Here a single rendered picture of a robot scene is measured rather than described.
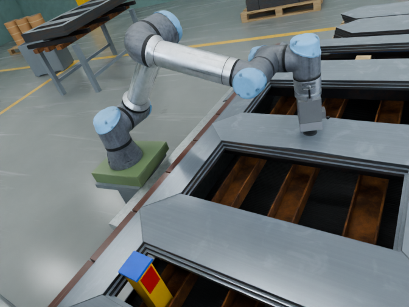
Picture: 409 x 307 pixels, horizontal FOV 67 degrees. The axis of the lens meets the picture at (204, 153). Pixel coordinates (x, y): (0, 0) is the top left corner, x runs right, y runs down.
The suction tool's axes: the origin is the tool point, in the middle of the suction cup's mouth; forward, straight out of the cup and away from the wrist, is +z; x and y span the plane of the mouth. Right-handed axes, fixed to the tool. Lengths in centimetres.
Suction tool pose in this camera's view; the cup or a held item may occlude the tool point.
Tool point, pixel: (310, 135)
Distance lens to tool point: 104.3
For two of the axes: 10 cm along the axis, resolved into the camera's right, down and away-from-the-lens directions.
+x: -9.6, 1.1, 2.6
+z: 2.5, 7.7, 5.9
